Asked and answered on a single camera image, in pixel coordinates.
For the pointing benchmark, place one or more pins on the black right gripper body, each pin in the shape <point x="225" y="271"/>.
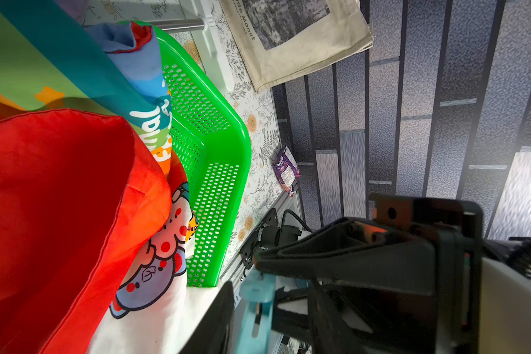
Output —
<point x="446" y="290"/>

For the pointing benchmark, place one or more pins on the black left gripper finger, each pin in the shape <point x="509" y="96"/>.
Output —
<point x="214" y="332"/>

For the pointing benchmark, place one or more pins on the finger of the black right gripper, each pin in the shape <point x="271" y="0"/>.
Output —
<point x="357" y="253"/>
<point x="338" y="319"/>

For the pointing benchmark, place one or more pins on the white cartoon jacket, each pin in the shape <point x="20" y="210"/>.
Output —
<point x="149" y="311"/>

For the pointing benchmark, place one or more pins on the rainbow striped jacket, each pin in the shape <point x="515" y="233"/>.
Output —
<point x="86" y="168"/>

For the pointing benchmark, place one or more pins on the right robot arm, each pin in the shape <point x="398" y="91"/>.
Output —
<point x="270" y="234"/>

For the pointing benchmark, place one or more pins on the purple snack packet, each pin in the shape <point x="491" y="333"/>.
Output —
<point x="286" y="169"/>

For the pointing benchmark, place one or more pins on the green plastic basket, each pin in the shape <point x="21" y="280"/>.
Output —
<point x="214" y="148"/>

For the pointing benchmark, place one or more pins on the beige canvas tote bag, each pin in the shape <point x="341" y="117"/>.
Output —
<point x="280" y="41"/>

